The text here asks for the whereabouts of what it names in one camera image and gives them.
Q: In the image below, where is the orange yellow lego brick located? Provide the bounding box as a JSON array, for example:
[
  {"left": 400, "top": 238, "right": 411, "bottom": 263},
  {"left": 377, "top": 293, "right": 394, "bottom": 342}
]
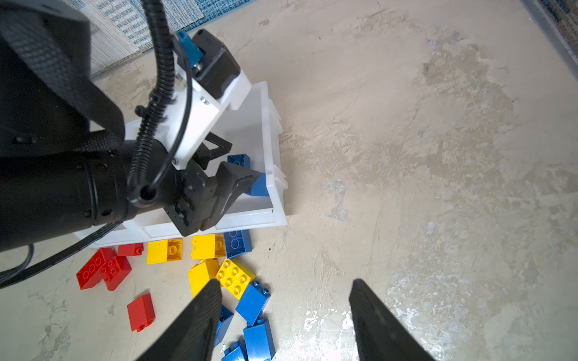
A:
[{"left": 188, "top": 259, "right": 221, "bottom": 298}]

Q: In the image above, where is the blue square lego brick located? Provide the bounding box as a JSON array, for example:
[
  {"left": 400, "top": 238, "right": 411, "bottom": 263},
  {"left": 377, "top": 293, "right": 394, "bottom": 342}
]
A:
[{"left": 227, "top": 153, "right": 251, "bottom": 168}]

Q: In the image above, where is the black corrugated left cable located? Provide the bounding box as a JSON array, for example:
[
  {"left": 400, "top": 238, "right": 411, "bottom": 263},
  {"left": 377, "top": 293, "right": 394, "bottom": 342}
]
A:
[{"left": 126, "top": 0, "right": 177, "bottom": 204}]

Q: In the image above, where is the yellow studded lego brick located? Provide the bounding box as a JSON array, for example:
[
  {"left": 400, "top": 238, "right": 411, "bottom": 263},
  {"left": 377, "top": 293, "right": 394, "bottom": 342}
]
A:
[{"left": 216, "top": 259, "right": 256, "bottom": 300}]

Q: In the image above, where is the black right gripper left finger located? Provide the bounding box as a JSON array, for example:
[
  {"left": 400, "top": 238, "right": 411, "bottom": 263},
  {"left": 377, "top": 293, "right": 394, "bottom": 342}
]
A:
[{"left": 138, "top": 280, "right": 222, "bottom": 361}]

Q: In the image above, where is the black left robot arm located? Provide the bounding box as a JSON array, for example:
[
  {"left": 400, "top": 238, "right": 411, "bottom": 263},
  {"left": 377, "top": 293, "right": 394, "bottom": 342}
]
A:
[{"left": 1, "top": 1, "right": 259, "bottom": 251}]

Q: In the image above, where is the blue two-stud lego brick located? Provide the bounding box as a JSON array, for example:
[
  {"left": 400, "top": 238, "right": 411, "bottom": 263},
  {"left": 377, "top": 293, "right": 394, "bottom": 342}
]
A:
[{"left": 223, "top": 230, "right": 252, "bottom": 259}]

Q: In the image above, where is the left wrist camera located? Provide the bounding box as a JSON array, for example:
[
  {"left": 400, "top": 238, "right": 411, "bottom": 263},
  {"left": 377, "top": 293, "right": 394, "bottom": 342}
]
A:
[{"left": 176, "top": 29, "right": 241, "bottom": 99}]

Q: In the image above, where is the small red lego brick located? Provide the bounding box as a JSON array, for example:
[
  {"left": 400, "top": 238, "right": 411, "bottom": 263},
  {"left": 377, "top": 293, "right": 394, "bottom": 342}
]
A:
[{"left": 117, "top": 243, "right": 144, "bottom": 257}]

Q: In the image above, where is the white right plastic bin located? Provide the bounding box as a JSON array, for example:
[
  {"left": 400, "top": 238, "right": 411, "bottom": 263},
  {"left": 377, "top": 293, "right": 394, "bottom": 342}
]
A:
[{"left": 89, "top": 81, "right": 288, "bottom": 248}]

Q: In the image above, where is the long red lego brick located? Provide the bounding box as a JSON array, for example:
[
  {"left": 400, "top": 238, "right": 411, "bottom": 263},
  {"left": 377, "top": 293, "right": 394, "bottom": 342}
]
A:
[{"left": 76, "top": 248, "right": 116, "bottom": 290}]

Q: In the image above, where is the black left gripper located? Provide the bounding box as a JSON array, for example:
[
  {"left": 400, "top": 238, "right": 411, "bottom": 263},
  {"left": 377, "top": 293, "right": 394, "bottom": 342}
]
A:
[{"left": 164, "top": 132, "right": 260, "bottom": 237}]

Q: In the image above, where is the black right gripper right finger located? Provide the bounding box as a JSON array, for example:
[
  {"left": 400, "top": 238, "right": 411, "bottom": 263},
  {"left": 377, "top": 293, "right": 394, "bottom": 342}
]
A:
[{"left": 349, "top": 278, "right": 433, "bottom": 360}]

